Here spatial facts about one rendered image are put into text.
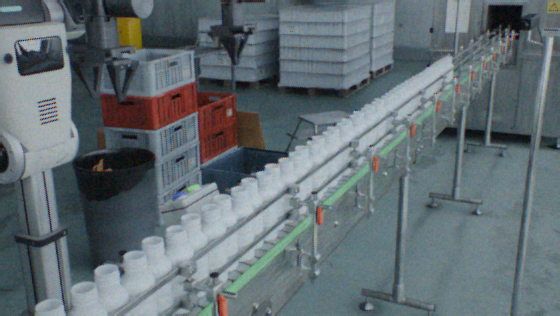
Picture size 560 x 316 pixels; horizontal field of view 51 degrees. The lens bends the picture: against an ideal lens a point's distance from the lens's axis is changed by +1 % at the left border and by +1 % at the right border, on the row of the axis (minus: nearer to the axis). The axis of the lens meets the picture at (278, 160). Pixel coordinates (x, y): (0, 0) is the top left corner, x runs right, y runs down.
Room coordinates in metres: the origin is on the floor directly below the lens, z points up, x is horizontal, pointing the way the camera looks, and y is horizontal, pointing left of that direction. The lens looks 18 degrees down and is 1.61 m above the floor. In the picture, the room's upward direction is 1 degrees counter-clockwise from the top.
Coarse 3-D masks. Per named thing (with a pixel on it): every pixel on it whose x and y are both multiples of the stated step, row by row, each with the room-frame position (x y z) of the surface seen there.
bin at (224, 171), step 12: (228, 156) 2.18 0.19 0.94; (240, 156) 2.26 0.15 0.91; (252, 156) 2.26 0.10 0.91; (264, 156) 2.24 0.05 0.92; (276, 156) 2.22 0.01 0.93; (288, 156) 2.19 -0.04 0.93; (204, 168) 2.00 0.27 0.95; (216, 168) 2.10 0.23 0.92; (228, 168) 2.17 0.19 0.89; (240, 168) 2.26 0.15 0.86; (252, 168) 2.27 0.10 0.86; (264, 168) 2.24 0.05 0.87; (204, 180) 2.01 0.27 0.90; (216, 180) 1.98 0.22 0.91; (228, 180) 1.96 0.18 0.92
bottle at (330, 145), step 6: (324, 132) 1.69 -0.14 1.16; (330, 132) 1.69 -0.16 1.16; (330, 138) 1.66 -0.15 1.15; (330, 144) 1.66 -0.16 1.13; (330, 150) 1.65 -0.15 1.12; (336, 150) 1.65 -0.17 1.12; (336, 156) 1.66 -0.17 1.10; (330, 162) 1.65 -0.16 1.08; (336, 162) 1.66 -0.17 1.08; (330, 168) 1.65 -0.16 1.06; (336, 168) 1.66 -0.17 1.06; (330, 174) 1.65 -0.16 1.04; (336, 180) 1.66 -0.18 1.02; (330, 186) 1.65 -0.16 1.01
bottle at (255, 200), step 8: (248, 184) 1.24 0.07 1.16; (256, 184) 1.26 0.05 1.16; (248, 192) 1.24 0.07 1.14; (256, 192) 1.25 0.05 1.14; (248, 200) 1.24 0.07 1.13; (256, 200) 1.24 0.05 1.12; (256, 208) 1.24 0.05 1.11; (256, 216) 1.24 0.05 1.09; (256, 224) 1.24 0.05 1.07; (256, 232) 1.24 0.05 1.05; (256, 248) 1.23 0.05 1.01
